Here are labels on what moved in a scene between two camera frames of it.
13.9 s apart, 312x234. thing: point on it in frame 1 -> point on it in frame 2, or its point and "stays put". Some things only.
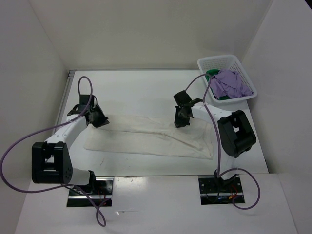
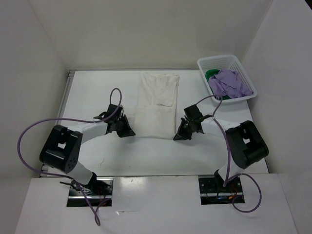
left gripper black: [103, 120] -> [127, 131]
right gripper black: [178, 122] -> [181, 134]
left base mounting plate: [104, 193] stays put
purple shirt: [228, 83] stays put
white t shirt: [151, 134] -> [156, 105]
